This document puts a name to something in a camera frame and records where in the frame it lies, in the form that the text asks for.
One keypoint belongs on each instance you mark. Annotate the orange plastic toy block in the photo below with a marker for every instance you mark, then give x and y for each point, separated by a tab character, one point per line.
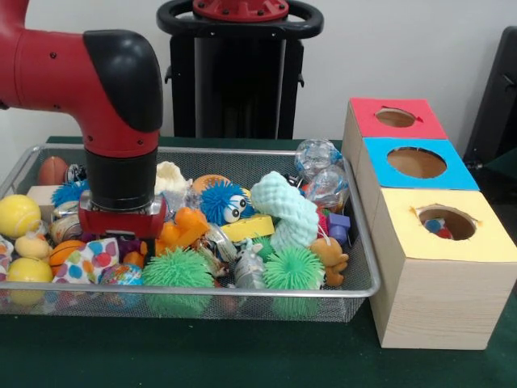
184	230

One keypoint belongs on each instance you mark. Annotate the dark green table cloth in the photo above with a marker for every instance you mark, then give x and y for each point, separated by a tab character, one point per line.
242	356

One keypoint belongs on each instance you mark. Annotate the colourful polka dot cloth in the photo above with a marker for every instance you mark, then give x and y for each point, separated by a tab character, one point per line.
436	229

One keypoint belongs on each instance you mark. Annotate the cream knitted cloth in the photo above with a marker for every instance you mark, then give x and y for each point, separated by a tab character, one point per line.
171	178

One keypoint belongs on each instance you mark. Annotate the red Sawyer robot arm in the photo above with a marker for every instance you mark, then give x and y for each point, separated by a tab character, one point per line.
97	89

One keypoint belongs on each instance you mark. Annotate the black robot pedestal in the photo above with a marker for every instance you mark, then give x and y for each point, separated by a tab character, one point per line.
234	81

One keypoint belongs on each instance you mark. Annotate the white cloth with big dots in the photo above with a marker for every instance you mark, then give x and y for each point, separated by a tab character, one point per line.
85	263

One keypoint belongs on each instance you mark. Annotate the wooden box with three holes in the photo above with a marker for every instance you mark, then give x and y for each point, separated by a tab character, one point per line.
436	299

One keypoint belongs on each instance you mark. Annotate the orange toy basketball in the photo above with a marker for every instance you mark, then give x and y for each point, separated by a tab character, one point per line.
63	252

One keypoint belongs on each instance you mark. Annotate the black monitor panel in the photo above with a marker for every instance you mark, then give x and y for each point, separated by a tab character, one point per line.
497	105

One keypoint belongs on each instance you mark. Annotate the green spiky ball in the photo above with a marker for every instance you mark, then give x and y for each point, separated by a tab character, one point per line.
178	271
292	271

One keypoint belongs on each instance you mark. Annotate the blue spiky ball with eyes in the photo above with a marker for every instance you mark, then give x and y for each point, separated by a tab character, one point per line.
218	202

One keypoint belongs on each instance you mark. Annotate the yellow ball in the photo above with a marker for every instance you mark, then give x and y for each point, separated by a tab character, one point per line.
28	271
18	217

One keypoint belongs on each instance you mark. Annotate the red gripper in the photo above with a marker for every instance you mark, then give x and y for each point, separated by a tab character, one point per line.
121	222

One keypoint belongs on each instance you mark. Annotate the mint green foam cloth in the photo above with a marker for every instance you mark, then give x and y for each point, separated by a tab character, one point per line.
291	214

